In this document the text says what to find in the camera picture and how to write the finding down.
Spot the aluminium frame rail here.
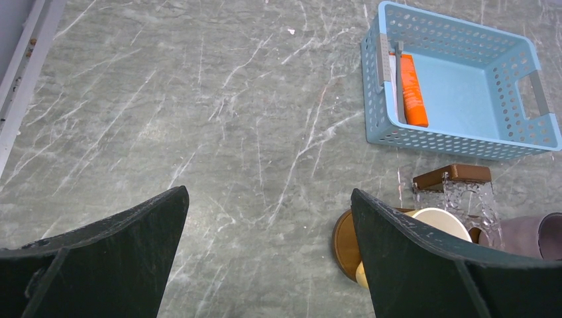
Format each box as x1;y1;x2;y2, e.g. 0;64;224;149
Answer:
1;0;67;170

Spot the clear holder with brown ends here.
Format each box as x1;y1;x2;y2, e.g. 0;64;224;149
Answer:
412;164;505;250

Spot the brown oval wooden tray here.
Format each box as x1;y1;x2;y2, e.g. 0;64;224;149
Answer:
331;207;484;284

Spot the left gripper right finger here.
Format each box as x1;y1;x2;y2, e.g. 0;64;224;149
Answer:
351;189;561;317

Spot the light blue plastic basket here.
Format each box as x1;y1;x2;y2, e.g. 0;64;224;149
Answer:
361;1;561;160

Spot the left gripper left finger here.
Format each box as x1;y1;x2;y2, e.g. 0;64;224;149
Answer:
1;186;190;317

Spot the yellow ceramic mug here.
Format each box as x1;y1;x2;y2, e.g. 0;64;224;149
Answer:
350;207;472;289

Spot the mauve ceramic cup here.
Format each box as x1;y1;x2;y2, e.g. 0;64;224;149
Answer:
469;213;561;261

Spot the orange toothpaste tube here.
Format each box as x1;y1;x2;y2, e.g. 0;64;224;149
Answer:
399;54;429;128

